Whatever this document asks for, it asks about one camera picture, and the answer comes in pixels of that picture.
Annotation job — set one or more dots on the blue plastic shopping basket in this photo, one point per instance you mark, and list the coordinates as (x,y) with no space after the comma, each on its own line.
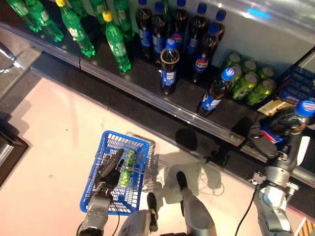
(108,212)

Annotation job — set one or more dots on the yellow white cookie box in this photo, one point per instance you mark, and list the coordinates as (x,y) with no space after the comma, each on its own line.
(270,108)

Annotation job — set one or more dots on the robot leg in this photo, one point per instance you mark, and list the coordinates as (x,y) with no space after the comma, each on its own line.
(197,211)
(137,223)

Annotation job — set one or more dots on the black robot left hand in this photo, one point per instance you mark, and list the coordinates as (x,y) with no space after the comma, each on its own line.
(108,179)

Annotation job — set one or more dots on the robot right leg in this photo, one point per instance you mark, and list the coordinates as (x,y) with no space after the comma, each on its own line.
(197,211)

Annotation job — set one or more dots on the blue Oreo cookie box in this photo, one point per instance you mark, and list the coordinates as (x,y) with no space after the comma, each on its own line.
(295,92)
(304,73)

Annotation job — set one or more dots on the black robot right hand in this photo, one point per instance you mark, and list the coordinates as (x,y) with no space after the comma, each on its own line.
(263,147)

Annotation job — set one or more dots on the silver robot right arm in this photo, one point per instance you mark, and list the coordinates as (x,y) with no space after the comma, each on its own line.
(275,172)

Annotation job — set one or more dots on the robot left leg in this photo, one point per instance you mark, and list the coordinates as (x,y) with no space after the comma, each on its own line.
(137,223)

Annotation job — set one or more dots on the black shelf base plinth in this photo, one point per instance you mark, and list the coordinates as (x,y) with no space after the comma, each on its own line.
(123,103)

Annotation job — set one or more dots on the dark side shelf board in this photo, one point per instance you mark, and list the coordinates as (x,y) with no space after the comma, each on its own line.
(9,147)

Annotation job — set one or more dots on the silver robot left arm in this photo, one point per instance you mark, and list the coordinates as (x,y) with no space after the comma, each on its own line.
(96,214)

